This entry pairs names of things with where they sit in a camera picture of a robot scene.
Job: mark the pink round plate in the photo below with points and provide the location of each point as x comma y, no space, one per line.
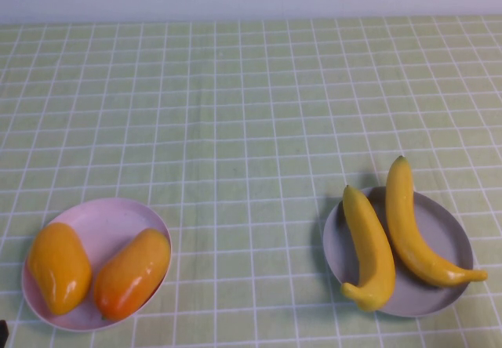
102,222

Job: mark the grey round plate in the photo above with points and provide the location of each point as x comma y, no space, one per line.
443,230

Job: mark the orange-red tinted mango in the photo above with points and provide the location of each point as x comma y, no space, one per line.
133,273

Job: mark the small curved yellow banana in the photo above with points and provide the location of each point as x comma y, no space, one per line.
372,254

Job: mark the plain yellow mango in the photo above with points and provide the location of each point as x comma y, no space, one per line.
60,265

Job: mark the black equipment piece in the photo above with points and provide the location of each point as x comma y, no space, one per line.
3,330

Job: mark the large yellow banana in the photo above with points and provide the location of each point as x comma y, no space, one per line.
408,230

